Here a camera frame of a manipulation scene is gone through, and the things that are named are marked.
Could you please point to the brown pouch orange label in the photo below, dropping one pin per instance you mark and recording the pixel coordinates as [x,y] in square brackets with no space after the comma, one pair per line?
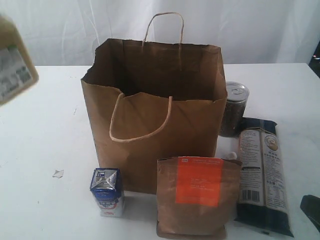
[195,196]

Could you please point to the clear can dark grains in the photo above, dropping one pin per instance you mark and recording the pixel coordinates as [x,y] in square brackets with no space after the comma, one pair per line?
[237,96]

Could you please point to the small clear plastic scrap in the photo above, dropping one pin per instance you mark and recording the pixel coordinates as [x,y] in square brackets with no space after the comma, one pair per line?
[58,174]

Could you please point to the blue white milk carton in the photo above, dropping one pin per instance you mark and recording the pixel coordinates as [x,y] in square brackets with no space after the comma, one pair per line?
[107,188]

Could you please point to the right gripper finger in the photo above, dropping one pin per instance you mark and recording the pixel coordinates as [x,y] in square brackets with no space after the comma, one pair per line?
[310,205]

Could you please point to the brown paper shopping bag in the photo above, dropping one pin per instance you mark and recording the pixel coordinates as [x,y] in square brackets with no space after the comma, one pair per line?
[148,101]

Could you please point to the dark noodle packet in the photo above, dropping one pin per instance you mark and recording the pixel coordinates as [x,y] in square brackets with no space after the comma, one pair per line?
[262,201]

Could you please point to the yellow millet plastic bottle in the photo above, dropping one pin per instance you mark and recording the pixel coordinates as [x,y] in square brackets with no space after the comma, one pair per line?
[17,71]

